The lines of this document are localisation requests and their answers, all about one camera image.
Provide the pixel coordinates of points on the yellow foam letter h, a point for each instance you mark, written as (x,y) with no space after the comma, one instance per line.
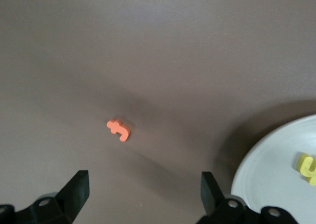
(307,168)

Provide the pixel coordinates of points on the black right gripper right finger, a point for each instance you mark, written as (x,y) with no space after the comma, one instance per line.
(214,204)

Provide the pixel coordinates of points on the orange foam letter f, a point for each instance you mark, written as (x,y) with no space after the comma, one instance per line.
(121,132)

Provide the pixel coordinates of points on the beige round plate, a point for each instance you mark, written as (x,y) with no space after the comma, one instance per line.
(271,179)

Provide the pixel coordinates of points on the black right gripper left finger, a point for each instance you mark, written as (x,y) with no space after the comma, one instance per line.
(69,199)

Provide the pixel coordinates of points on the brown table cover sheet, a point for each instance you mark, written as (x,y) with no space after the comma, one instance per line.
(148,48)

